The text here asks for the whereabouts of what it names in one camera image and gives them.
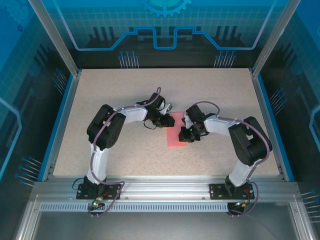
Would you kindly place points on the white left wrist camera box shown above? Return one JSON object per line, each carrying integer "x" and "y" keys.
{"x": 167, "y": 108}

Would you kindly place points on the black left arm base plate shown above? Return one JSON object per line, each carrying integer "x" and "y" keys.
{"x": 112, "y": 192}

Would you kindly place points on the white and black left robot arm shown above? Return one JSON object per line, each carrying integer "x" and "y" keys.
{"x": 105, "y": 130}

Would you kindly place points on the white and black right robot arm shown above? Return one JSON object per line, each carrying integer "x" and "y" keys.
{"x": 250, "y": 142}

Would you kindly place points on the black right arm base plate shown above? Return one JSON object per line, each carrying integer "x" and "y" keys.
{"x": 216, "y": 191}

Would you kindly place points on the pink paper sheet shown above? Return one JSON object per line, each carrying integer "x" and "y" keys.
{"x": 172, "y": 140}

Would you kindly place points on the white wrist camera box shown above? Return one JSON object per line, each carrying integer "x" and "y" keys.
{"x": 187, "y": 122}
{"x": 167, "y": 108}

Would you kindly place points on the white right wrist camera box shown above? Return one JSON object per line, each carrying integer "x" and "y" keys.
{"x": 187, "y": 122}

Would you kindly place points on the aluminium side rail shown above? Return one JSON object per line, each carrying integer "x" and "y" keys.
{"x": 67, "y": 112}
{"x": 265, "y": 112}

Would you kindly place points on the aluminium frame post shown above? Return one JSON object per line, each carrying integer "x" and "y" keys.
{"x": 272, "y": 40}
{"x": 57, "y": 40}

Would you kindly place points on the aluminium mounting rail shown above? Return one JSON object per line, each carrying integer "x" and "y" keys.
{"x": 162, "y": 186}

